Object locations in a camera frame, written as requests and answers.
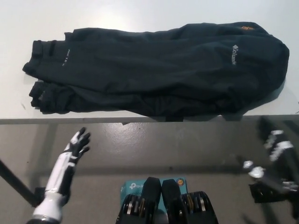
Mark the left white-black robot hand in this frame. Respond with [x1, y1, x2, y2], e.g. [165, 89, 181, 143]
[45, 127, 92, 195]

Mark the black table foot plate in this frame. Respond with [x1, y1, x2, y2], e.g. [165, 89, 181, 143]
[248, 182, 292, 204]
[34, 186, 49, 206]

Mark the black Columbia jacket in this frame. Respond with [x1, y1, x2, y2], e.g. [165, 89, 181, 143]
[22, 22, 291, 117]

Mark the black table leg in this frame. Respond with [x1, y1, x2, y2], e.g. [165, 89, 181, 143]
[0, 160, 38, 207]

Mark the right black-white robot hand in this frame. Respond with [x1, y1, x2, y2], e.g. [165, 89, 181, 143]
[242, 116, 299, 195]

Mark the teal TP-Link box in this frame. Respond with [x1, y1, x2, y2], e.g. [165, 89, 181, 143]
[120, 176, 189, 210]

